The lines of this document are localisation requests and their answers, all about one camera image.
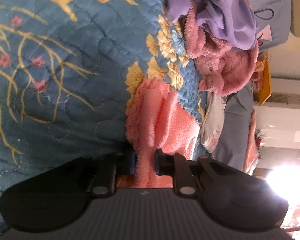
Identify pink fleece towel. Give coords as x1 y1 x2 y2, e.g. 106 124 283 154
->
117 79 199 188

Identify white folded cloth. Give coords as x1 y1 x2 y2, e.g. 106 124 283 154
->
200 92 225 153

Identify grey-blue bed sheet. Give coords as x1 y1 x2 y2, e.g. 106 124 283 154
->
212 82 253 171

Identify dusty pink fleece garment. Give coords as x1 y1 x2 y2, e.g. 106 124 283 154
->
184 9 258 96

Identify blue patterned quilt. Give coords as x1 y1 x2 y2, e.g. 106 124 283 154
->
0 0 206 234

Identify purple garment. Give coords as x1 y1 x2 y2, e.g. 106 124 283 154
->
166 0 258 50

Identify grey-blue printed pillow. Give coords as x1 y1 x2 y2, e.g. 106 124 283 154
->
248 0 291 51

